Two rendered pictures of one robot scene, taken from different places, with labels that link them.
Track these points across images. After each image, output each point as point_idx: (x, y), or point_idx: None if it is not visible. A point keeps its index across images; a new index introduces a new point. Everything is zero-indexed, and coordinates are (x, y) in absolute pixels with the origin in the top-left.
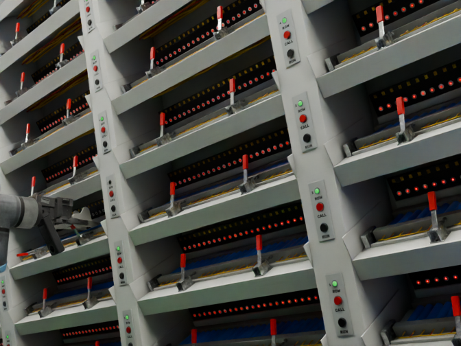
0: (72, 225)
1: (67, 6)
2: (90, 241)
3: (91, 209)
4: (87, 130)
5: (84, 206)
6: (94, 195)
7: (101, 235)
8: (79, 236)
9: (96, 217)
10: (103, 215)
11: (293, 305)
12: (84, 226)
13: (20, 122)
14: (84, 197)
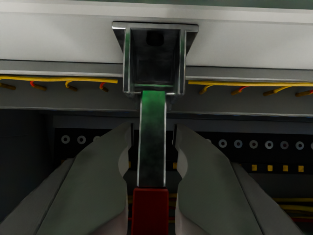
0: (131, 227)
1: None
2: (98, 49)
3: (251, 157)
4: None
5: (271, 172)
6: (254, 173)
7: (31, 63)
8: (149, 108)
9: (248, 132)
10: (210, 130)
11: None
12: (179, 141)
13: None
14: (289, 177)
